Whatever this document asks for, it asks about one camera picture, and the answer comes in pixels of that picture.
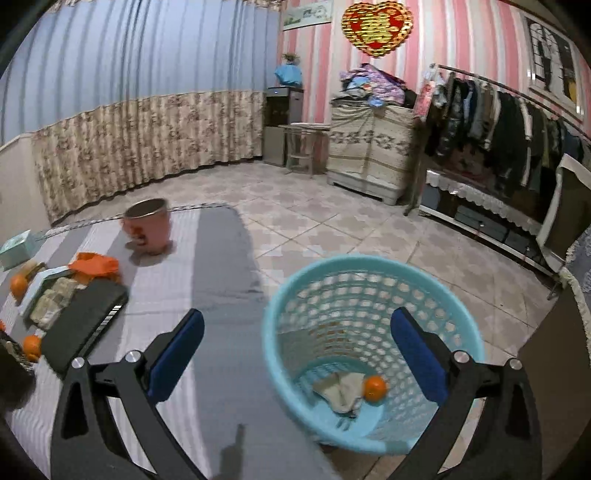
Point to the blue floral sofa cover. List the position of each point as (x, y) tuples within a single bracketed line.
[(576, 273)]

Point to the blue floral curtain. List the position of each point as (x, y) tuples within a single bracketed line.
[(118, 94)]

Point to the low bench with lace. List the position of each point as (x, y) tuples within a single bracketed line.
[(459, 202)]

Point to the white blue paper packet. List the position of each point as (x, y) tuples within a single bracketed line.
[(38, 286)]

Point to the cloth covered cabinet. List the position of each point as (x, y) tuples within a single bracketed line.
[(373, 150)]

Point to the blue covered plant pot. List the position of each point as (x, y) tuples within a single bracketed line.
[(289, 72)]

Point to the printed snack wrapper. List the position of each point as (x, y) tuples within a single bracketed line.
[(53, 301)]

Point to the orange plastic bag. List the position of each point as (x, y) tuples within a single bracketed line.
[(89, 266)]

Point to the wall calendar poster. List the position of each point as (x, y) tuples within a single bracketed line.
[(307, 14)]

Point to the clothes rack with garments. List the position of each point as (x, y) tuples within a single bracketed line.
[(498, 147)]

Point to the red heart wall decoration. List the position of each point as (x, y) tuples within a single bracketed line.
[(377, 29)]

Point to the black notebook case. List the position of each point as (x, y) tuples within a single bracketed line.
[(82, 322)]

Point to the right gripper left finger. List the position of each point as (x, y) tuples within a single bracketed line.
[(86, 442)]

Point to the white cabinet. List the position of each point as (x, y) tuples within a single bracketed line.
[(21, 206)]

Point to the small orange fruit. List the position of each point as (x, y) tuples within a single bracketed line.
[(375, 388)]

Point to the covered television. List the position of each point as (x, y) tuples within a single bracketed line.
[(568, 215)]

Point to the teal plastic basket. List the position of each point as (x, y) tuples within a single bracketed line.
[(334, 317)]

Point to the framed wall picture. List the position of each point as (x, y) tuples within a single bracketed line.
[(553, 69)]

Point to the pink metal mug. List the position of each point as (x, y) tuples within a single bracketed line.
[(147, 225)]

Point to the teal tissue box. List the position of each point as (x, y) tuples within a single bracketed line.
[(20, 248)]

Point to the pile of clothes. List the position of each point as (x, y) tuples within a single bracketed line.
[(374, 86)]

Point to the brown wooden tray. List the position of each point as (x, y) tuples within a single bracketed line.
[(31, 268)]

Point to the grey water dispenser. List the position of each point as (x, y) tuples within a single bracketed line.
[(284, 106)]

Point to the beige tissue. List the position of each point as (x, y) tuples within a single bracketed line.
[(343, 391)]

